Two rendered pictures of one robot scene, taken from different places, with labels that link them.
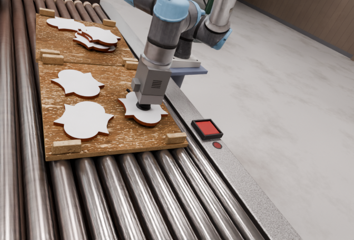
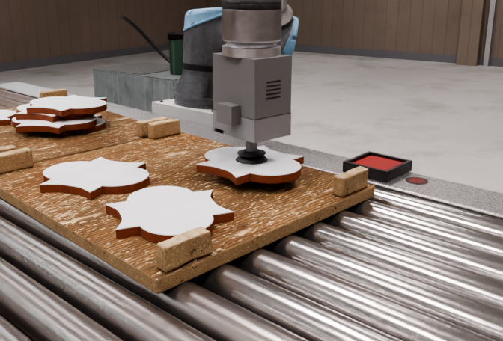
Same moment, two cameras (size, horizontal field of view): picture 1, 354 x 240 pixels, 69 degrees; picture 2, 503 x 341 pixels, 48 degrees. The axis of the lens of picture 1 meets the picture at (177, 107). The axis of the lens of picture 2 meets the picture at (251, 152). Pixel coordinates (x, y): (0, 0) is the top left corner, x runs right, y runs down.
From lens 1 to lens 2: 0.30 m
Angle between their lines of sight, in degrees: 17
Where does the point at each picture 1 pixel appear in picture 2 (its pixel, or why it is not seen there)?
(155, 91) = (275, 105)
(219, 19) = not seen: hidden behind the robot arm
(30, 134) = (81, 272)
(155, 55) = (256, 29)
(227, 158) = (453, 189)
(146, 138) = (299, 202)
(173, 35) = not seen: outside the picture
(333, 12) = (387, 0)
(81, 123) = (171, 215)
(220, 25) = not seen: hidden behind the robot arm
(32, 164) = (137, 307)
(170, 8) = not seen: outside the picture
